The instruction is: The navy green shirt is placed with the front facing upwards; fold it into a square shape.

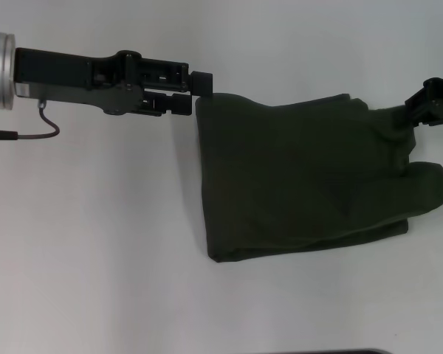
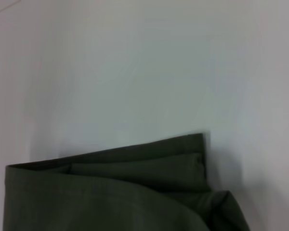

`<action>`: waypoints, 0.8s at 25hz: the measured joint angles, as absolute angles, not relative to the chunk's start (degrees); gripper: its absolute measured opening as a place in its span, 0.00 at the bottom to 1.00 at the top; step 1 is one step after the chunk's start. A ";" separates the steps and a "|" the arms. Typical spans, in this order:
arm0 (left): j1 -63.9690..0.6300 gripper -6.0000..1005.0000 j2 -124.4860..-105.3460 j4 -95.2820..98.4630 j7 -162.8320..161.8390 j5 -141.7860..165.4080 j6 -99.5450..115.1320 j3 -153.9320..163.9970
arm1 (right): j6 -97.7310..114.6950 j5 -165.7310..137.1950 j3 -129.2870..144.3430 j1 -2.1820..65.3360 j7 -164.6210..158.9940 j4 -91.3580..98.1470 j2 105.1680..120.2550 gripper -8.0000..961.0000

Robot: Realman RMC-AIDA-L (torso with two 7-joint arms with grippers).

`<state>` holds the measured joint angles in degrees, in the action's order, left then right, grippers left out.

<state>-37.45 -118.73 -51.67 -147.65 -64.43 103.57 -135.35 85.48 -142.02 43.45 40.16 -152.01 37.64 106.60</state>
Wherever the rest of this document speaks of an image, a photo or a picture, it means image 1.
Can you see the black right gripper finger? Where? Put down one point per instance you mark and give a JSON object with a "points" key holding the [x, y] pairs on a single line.
{"points": [[421, 97], [421, 119]]}

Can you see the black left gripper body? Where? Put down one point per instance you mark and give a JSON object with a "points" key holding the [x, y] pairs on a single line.
{"points": [[77, 81]]}

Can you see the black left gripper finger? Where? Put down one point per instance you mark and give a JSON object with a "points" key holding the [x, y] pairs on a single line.
{"points": [[166, 105], [177, 75]]}

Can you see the dark green FREE t-shirt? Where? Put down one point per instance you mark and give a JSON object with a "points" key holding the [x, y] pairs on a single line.
{"points": [[299, 177]]}

